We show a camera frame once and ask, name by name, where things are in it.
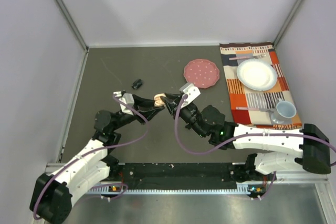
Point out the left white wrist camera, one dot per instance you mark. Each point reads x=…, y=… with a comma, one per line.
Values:
x=125, y=101

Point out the pink handled utensil lower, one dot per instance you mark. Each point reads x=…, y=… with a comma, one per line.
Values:
x=252, y=109

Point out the cream earbud charging case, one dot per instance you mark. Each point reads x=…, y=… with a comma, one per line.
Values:
x=158, y=100

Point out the patterned orange cloth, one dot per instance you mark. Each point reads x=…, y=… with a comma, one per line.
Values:
x=241, y=95

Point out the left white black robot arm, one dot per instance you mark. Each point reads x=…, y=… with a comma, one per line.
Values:
x=56, y=194

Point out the white paper plate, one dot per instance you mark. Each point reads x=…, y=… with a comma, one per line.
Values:
x=257, y=75

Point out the pink handled utensil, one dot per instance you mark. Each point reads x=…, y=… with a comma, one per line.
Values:
x=241, y=58
x=252, y=109

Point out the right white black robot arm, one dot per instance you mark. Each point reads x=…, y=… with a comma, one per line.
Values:
x=280, y=150

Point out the aluminium frame profile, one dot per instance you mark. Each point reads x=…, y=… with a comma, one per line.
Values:
x=285, y=203

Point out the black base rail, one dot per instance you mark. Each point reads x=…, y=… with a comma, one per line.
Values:
x=176, y=176

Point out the light blue cup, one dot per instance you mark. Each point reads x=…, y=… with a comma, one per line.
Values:
x=284, y=112

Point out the pink handled utensil upper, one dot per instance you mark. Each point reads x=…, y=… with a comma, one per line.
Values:
x=241, y=58

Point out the pink dotted plate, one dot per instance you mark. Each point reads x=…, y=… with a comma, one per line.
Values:
x=202, y=73

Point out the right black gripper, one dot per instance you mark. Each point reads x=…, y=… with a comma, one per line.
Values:
x=171, y=104

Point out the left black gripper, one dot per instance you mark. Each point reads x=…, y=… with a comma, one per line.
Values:
x=148, y=114

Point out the black earbud charging case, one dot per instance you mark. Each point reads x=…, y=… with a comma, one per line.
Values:
x=137, y=84

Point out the grey slotted cable duct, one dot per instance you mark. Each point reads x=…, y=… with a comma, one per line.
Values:
x=240, y=189

